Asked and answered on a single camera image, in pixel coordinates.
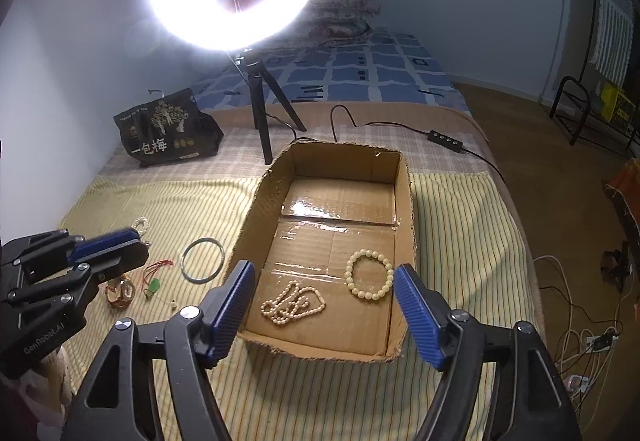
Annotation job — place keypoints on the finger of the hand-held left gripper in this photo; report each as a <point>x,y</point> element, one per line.
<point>107,243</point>
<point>115,263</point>

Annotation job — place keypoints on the black printed snack bag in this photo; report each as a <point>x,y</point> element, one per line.
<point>170,131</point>

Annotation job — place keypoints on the orange cloth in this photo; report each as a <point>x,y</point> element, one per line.
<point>630,186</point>

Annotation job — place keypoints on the yellow striped mat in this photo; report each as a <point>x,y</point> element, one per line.
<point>450,246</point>

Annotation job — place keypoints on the yellow box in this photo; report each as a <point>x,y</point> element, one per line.
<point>617,106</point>

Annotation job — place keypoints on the black floor object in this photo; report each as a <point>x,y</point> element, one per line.
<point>615,266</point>

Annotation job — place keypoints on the black tripod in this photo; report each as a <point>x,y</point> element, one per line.
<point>261,121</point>

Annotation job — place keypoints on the blue checked bedsheet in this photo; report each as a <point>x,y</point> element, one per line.
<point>350,71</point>

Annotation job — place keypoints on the person's left forearm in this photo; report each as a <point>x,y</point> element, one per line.
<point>30,401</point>

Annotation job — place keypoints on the white fringed wall hanging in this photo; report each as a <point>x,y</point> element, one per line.
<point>612,36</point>

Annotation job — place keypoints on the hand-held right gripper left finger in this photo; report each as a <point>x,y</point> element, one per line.
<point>232,311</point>

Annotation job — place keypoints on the floral pillow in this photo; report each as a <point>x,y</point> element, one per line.
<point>345,6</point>

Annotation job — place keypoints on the power strip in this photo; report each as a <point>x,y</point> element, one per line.
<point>602,342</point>

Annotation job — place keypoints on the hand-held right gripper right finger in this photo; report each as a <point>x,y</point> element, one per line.
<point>417,316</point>

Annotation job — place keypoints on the black metal rack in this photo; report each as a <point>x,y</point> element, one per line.
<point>555,101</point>

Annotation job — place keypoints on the green bangle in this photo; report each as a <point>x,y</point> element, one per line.
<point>200,279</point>

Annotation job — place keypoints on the cardboard box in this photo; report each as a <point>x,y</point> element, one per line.
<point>320,251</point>

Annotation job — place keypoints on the beige plaid blanket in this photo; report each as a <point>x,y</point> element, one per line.
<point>400,131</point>

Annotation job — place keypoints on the white power adapter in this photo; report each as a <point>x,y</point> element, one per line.
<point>577,383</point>

